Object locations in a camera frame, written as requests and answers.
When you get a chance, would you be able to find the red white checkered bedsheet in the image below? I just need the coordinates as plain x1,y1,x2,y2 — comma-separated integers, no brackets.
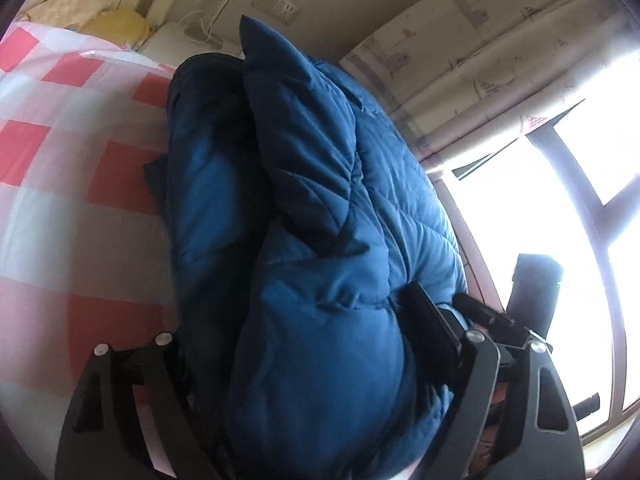
1,23,175,476

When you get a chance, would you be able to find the patterned beige curtain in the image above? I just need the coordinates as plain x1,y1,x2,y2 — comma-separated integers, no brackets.
342,0,639,172

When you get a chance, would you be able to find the wall socket plate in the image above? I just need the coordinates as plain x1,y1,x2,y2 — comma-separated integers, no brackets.
252,0,298,24

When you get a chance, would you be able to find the blue quilted jacket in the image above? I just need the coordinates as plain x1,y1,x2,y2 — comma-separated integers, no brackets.
145,17,466,479

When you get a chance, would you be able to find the yellow pillow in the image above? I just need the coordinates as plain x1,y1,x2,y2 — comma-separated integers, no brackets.
80,9,151,51

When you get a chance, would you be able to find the white bedside table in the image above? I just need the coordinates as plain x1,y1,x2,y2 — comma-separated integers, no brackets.
140,22,243,67

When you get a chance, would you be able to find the beige plush toy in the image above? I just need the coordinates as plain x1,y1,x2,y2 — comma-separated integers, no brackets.
23,0,114,30

